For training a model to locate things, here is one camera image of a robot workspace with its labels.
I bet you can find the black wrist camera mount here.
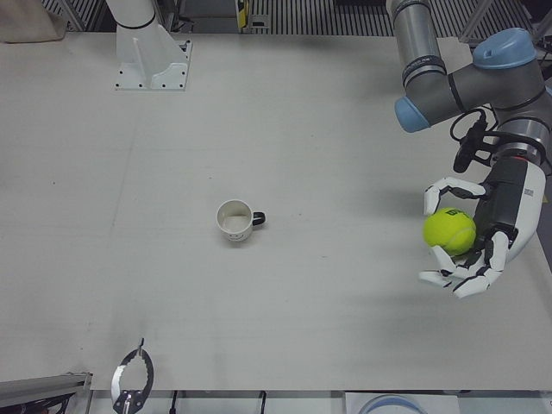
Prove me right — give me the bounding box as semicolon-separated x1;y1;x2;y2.
452;120;492;174

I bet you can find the metal claw grabber tool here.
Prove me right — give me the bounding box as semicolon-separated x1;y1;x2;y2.
110;337;156;414

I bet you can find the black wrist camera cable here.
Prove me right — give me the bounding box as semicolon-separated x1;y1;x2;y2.
450;108;489;143

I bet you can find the aluminium profile post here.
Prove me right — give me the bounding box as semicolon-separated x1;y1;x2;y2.
0;371;94;400

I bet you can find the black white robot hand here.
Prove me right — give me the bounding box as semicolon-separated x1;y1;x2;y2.
417;157;547;299

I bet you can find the yellow tennis ball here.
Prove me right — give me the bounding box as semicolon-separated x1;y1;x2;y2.
422;206;478;256

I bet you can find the aluminium frame strut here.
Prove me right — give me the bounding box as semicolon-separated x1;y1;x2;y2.
457;0;536;44

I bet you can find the yellow black safety device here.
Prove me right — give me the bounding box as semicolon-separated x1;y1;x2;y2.
235;0;252;34

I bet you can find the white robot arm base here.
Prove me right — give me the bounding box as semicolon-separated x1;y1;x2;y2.
105;0;193;92

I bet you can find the beige cloth bag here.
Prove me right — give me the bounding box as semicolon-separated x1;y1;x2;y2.
0;0;66;44

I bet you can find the white mug with black handle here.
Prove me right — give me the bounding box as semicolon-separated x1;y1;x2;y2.
215;198;267;245

